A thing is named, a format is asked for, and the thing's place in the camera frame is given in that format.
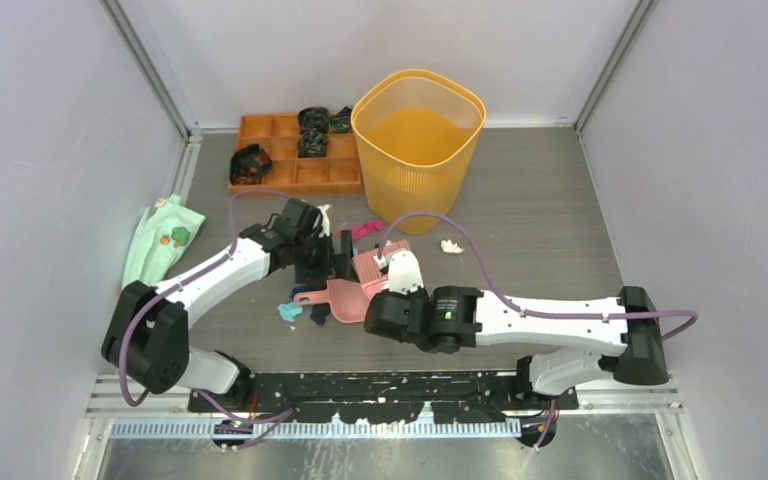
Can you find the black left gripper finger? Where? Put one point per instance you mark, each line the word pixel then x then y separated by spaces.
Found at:
pixel 312 262
pixel 342 259

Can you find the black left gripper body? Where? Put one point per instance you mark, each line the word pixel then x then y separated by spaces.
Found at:
pixel 301 241

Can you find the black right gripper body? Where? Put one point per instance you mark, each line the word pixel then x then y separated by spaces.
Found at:
pixel 416 293

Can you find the pink hand brush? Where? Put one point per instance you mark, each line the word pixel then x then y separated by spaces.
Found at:
pixel 370 267

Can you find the pink plastic dustpan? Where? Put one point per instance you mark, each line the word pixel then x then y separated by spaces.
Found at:
pixel 347 300

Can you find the teal paper scrap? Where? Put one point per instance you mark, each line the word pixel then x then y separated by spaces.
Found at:
pixel 289 311

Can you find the yellow mesh waste basket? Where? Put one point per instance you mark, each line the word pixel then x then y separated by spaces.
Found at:
pixel 416 132

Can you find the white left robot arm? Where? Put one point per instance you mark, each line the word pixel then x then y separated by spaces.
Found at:
pixel 148 336

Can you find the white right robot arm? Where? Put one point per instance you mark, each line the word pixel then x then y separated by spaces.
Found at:
pixel 613 337

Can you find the orange compartment tray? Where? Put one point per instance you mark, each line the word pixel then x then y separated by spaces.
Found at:
pixel 338 173

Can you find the white paper scrap right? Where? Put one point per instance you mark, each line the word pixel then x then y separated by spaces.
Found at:
pixel 448 246

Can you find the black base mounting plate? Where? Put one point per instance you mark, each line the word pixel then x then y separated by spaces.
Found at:
pixel 387 397

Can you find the black green rolled sock middle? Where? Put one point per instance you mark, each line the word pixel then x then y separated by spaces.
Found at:
pixel 312 144

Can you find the black rolled sock top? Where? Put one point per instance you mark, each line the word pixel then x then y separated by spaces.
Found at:
pixel 314 119

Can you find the dark green rolled sock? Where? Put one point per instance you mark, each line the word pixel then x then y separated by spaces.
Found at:
pixel 340 121

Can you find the green patterned cloth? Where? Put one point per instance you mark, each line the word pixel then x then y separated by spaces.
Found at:
pixel 163 234

